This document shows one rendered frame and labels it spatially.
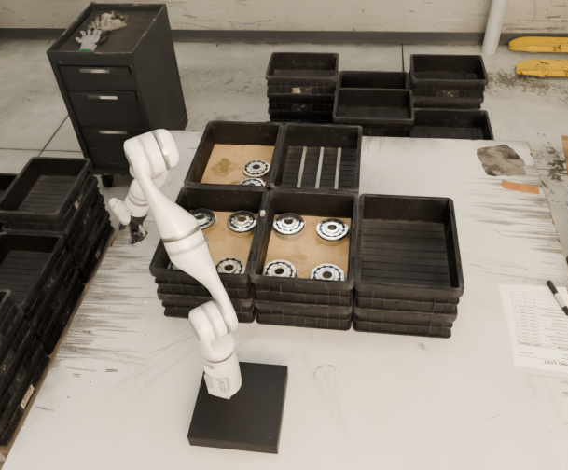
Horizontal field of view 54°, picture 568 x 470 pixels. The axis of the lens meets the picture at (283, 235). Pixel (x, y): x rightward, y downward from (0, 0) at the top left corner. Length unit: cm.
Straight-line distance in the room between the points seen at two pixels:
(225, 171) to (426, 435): 117
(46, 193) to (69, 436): 143
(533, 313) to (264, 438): 92
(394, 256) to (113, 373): 93
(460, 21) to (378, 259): 340
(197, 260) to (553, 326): 112
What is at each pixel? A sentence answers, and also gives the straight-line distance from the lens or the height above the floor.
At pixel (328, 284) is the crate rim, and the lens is 158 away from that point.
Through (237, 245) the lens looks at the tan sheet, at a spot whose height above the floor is 83.
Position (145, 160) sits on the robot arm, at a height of 141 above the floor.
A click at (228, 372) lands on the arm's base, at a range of 150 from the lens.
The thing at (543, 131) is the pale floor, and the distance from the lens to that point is 406.
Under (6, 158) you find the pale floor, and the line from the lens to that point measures 415.
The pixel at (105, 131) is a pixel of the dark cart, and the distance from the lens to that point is 328.
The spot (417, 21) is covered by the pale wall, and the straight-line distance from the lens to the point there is 492.
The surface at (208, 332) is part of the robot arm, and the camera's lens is 134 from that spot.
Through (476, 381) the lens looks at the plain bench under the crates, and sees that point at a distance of 172.
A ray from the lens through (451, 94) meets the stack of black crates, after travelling 328.
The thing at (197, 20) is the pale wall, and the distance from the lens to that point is 510.
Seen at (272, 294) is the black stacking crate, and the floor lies 85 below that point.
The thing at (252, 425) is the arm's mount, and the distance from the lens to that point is 155.
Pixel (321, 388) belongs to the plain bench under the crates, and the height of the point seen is 70.
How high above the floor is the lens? 212
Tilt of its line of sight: 44 degrees down
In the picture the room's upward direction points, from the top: 4 degrees counter-clockwise
